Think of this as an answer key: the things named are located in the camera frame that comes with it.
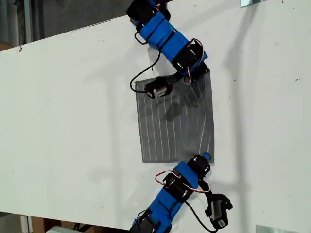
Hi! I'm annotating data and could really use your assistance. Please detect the white container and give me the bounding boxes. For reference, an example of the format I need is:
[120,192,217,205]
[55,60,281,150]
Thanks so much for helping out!
[45,225,81,233]

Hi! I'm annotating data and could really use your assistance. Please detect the grey white-striped towel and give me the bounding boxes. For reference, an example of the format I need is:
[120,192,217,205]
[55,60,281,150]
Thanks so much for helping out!
[135,69,216,165]

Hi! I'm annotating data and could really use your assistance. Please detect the arm red white wire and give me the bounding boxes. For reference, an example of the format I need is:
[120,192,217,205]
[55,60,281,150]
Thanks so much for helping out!
[182,38,205,85]
[155,171,211,194]

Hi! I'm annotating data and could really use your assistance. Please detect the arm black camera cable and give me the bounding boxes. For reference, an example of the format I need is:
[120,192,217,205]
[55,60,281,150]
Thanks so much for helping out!
[130,31,161,93]
[186,201,218,233]

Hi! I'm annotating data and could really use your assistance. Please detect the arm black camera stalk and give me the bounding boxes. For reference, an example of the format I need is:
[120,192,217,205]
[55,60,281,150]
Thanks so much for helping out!
[198,179,233,211]
[167,71,186,86]

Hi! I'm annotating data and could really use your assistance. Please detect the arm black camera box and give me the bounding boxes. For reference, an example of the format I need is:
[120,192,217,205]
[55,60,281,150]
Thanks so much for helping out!
[209,200,229,230]
[144,77,172,99]

